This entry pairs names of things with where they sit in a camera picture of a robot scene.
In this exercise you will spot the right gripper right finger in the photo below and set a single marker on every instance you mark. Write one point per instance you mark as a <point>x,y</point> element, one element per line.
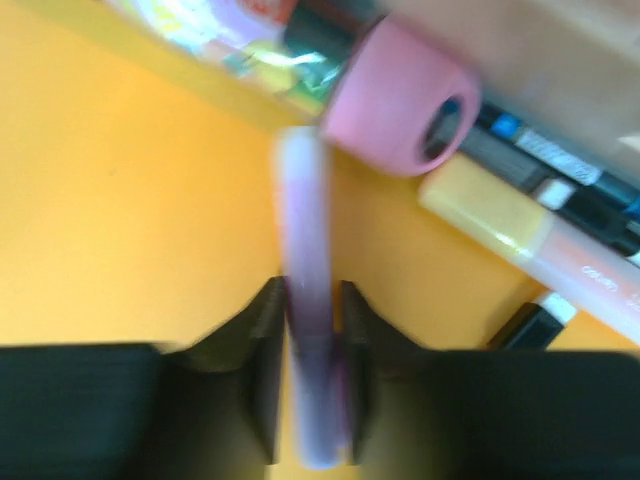
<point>374,351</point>

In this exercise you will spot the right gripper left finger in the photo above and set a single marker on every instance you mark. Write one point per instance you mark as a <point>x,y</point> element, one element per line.
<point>224,390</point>

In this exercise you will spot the orange folder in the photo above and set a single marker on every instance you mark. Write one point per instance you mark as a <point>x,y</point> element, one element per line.
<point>139,214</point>

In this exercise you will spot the black marker pen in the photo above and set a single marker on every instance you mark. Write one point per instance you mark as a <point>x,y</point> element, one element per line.
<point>564,181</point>

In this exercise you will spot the pink eraser marker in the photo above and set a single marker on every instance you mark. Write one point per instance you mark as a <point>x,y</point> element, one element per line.
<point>301,164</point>

